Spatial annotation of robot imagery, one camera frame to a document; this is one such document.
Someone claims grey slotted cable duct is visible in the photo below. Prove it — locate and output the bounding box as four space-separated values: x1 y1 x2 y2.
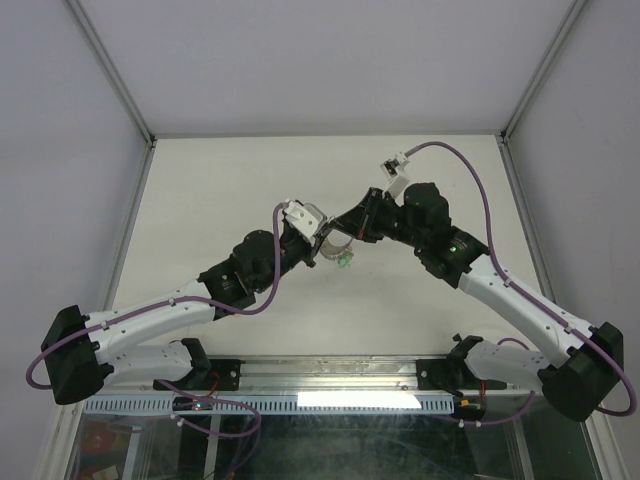
84 392 454 416

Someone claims left aluminium frame post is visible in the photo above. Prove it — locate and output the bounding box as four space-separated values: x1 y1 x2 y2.
63 0 156 146

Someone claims right aluminium frame post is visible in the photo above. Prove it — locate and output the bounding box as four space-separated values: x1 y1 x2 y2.
500 0 591 143

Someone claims large grey keyring yellow handle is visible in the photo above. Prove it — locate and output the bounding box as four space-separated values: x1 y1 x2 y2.
319 230 354 269

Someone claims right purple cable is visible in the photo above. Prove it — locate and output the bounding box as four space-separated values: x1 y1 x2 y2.
407 141 629 431

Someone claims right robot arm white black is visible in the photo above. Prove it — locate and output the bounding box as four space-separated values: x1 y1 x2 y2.
331 183 624 422

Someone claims green key tag right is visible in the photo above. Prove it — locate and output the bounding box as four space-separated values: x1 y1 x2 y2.
337 252 353 269

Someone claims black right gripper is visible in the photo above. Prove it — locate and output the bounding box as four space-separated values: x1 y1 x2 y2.
330 187 427 250

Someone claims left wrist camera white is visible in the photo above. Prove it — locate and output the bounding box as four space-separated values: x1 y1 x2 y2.
283 200 328 243

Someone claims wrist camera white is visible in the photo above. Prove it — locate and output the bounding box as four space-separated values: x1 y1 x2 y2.
380 152 410 199
283 200 328 243

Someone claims aluminium mounting rail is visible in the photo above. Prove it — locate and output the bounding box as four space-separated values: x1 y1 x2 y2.
63 353 506 392

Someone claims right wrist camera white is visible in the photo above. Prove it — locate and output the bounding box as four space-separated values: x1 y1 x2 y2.
380 152 410 199

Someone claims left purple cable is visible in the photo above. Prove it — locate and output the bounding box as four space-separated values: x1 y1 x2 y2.
25 201 291 441

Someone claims aluminium frame post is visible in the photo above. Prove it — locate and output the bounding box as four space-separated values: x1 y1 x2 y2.
500 0 591 143
63 0 156 146

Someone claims purple cable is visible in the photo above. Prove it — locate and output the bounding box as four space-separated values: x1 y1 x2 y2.
407 141 629 431
25 201 291 441

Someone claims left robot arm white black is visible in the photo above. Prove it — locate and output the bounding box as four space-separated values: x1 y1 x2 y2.
26 225 328 405

